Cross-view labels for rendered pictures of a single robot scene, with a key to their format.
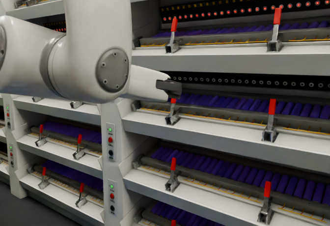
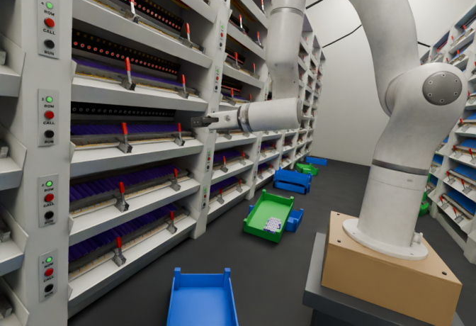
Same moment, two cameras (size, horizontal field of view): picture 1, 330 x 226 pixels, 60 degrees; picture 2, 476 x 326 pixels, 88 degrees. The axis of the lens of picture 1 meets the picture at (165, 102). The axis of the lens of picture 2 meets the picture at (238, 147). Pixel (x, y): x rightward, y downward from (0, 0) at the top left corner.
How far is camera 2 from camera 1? 100 cm
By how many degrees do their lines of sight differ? 101
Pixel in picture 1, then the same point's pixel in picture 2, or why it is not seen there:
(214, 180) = (140, 186)
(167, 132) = (127, 160)
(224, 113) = (148, 136)
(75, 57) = not seen: hidden behind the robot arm
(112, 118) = (52, 166)
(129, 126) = (79, 169)
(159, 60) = (123, 95)
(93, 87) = not seen: hidden behind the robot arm
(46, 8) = not seen: outside the picture
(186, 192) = (133, 203)
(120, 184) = (64, 246)
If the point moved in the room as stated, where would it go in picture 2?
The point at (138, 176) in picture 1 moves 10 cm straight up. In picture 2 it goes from (81, 222) to (81, 188)
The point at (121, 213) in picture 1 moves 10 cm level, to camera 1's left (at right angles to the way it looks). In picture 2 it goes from (64, 281) to (42, 312)
